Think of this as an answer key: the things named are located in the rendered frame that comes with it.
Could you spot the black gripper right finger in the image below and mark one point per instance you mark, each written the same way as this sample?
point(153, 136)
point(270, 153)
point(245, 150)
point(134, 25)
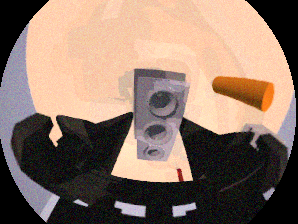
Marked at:
point(205, 148)

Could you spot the red peg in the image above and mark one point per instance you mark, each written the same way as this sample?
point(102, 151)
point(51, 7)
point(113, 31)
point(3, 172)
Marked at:
point(180, 175)

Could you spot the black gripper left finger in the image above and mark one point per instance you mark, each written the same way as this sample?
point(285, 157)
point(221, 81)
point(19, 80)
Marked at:
point(104, 139)

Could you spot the orange tapered cylinder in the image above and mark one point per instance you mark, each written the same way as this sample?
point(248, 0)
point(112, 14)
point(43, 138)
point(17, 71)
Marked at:
point(253, 92)

